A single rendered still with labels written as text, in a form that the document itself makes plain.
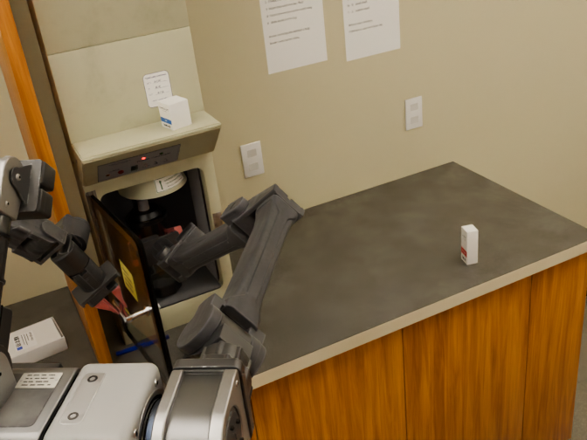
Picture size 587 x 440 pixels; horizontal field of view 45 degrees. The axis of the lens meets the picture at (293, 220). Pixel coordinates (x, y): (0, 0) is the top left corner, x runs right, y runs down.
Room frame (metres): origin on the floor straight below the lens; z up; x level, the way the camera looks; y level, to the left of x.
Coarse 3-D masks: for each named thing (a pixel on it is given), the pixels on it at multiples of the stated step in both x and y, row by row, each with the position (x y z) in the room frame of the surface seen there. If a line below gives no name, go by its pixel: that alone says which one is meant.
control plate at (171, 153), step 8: (152, 152) 1.49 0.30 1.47; (160, 152) 1.50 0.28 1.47; (168, 152) 1.52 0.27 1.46; (176, 152) 1.54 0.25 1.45; (120, 160) 1.46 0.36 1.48; (128, 160) 1.47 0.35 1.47; (136, 160) 1.49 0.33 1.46; (144, 160) 1.50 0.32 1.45; (152, 160) 1.52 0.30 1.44; (160, 160) 1.53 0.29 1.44; (168, 160) 1.55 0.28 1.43; (176, 160) 1.57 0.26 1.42; (104, 168) 1.46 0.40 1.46; (112, 168) 1.47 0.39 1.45; (120, 168) 1.49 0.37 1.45; (128, 168) 1.50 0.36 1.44; (144, 168) 1.54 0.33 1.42; (104, 176) 1.49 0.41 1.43; (112, 176) 1.50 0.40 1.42
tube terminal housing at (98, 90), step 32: (160, 32) 1.61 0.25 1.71; (64, 64) 1.52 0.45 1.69; (96, 64) 1.55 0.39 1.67; (128, 64) 1.58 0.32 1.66; (160, 64) 1.60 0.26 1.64; (192, 64) 1.63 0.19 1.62; (64, 96) 1.52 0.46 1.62; (96, 96) 1.54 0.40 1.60; (128, 96) 1.57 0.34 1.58; (192, 96) 1.63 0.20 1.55; (64, 128) 1.56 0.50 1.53; (96, 128) 1.54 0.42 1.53; (128, 128) 1.56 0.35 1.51; (192, 160) 1.62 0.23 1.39; (96, 192) 1.52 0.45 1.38; (224, 256) 1.63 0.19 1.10; (224, 288) 1.63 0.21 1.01
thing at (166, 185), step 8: (168, 176) 1.62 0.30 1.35; (176, 176) 1.64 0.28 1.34; (184, 176) 1.68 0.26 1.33; (144, 184) 1.60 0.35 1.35; (152, 184) 1.60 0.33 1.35; (160, 184) 1.60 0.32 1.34; (168, 184) 1.61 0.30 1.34; (176, 184) 1.63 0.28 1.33; (120, 192) 1.64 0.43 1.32; (128, 192) 1.61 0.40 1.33; (136, 192) 1.60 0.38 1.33; (144, 192) 1.59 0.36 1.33; (152, 192) 1.59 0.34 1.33; (160, 192) 1.60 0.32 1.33; (168, 192) 1.60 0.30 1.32
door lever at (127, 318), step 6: (114, 300) 1.32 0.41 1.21; (114, 306) 1.30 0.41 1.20; (120, 306) 1.29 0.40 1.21; (144, 306) 1.27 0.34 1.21; (120, 312) 1.27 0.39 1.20; (126, 312) 1.27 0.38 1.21; (138, 312) 1.26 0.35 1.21; (144, 312) 1.27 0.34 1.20; (126, 318) 1.24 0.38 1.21; (132, 318) 1.25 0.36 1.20
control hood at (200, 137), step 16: (144, 128) 1.55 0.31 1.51; (160, 128) 1.54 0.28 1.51; (192, 128) 1.51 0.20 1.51; (208, 128) 1.52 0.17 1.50; (80, 144) 1.50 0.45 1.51; (96, 144) 1.49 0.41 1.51; (112, 144) 1.48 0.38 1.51; (128, 144) 1.46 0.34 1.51; (144, 144) 1.46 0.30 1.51; (160, 144) 1.48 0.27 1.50; (176, 144) 1.51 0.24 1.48; (192, 144) 1.54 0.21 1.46; (208, 144) 1.57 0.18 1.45; (80, 160) 1.41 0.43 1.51; (96, 160) 1.42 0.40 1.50; (112, 160) 1.45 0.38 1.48; (80, 176) 1.49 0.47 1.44; (96, 176) 1.47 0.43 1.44
